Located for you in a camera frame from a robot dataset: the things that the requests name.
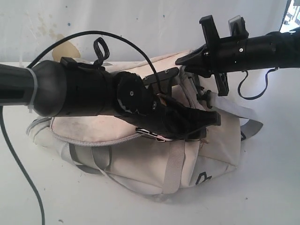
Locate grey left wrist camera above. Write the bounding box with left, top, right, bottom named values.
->
left=142, top=67, right=180, bottom=89

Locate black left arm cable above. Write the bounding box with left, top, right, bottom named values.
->
left=0, top=30, right=162, bottom=225

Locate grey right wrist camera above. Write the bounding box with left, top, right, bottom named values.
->
left=228, top=15, right=249, bottom=38

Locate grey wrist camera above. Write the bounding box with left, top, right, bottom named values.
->
left=228, top=15, right=249, bottom=38
left=142, top=67, right=180, bottom=89

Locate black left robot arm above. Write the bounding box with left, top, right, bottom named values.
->
left=0, top=57, right=221, bottom=141

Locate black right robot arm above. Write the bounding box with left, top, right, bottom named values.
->
left=175, top=15, right=300, bottom=97

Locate white backdrop curtain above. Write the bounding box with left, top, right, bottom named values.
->
left=0, top=0, right=286, bottom=62

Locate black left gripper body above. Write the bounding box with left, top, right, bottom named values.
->
left=135, top=95, right=188, bottom=141

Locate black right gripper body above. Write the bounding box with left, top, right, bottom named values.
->
left=199, top=15, right=246, bottom=96

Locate white canvas duffel bag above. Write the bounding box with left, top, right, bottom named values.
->
left=26, top=67, right=263, bottom=195

